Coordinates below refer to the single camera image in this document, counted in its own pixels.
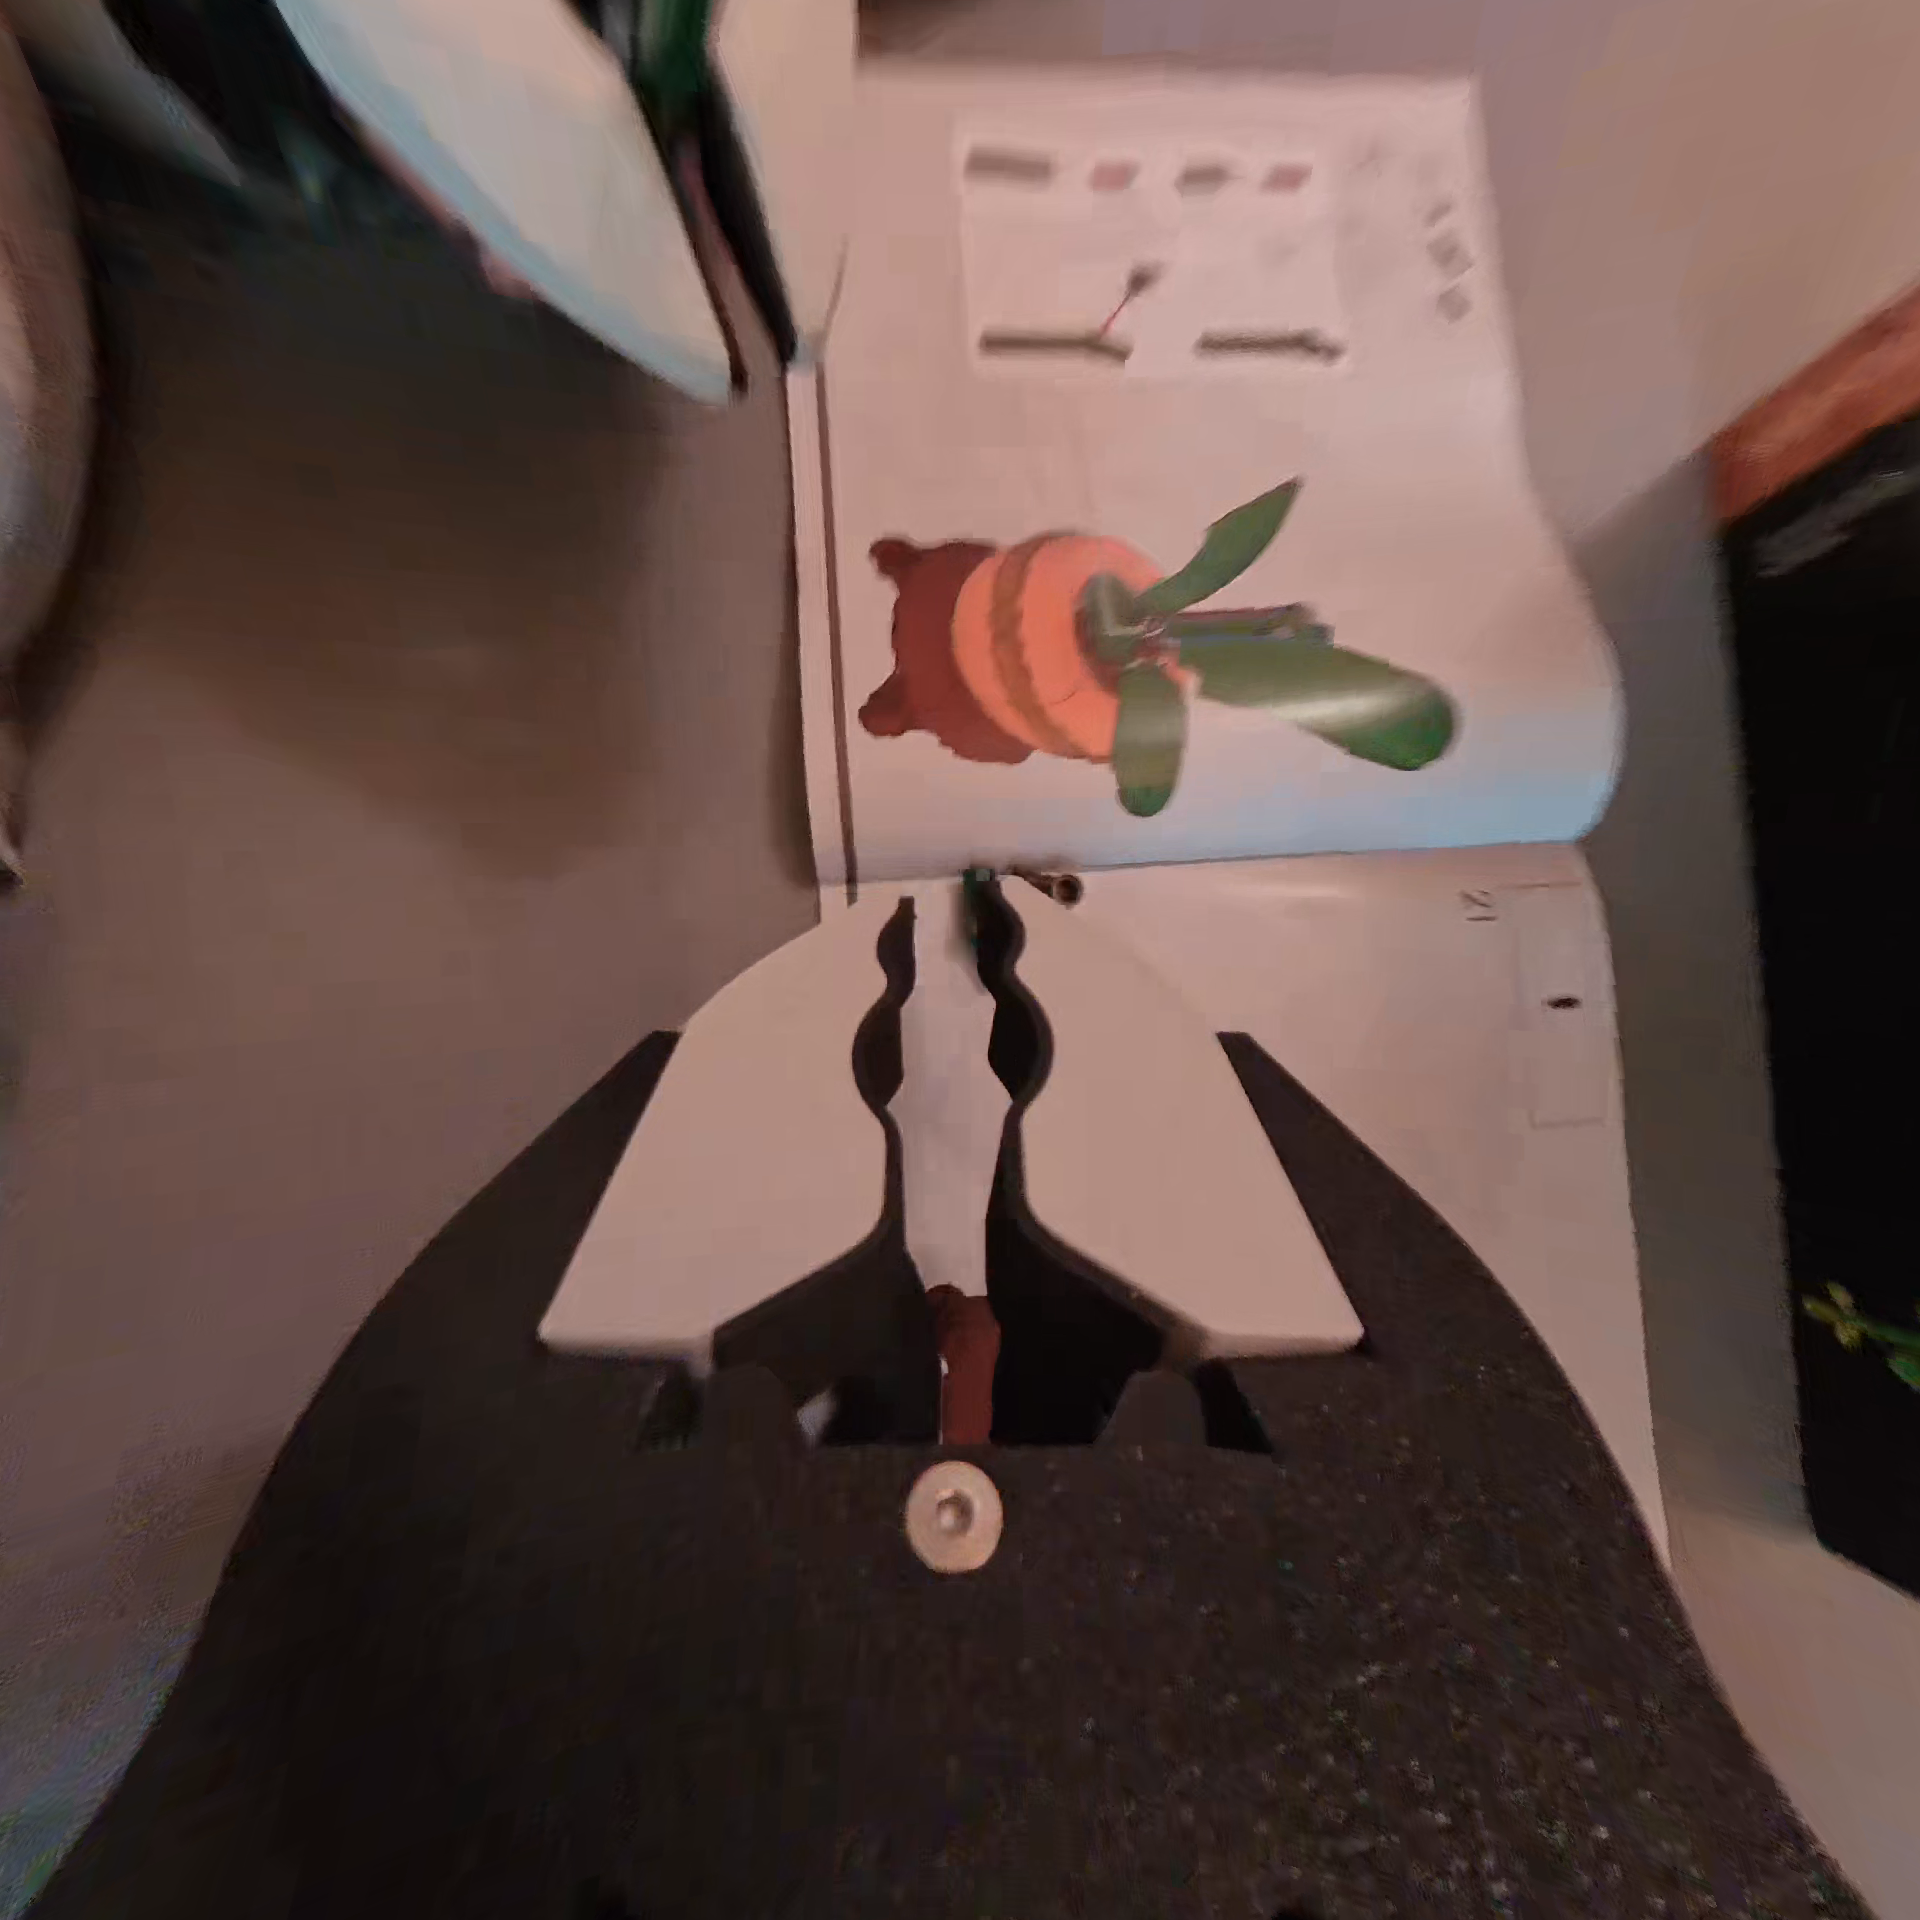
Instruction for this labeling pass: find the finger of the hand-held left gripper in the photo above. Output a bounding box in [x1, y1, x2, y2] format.
[275, 0, 753, 405]
[704, 0, 859, 374]

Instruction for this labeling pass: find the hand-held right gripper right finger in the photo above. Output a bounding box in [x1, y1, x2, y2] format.
[976, 892, 1368, 1370]

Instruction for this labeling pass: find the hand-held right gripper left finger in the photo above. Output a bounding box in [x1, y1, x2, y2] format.
[538, 896, 939, 1373]

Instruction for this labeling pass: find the reddish brown toy piece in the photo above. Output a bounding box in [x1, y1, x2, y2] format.
[922, 1282, 1004, 1450]

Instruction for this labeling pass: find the toy instruction booklet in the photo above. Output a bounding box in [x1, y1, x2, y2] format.
[784, 67, 1674, 1569]

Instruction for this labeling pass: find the black and brown toy box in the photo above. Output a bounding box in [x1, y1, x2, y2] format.
[1711, 285, 1920, 1595]

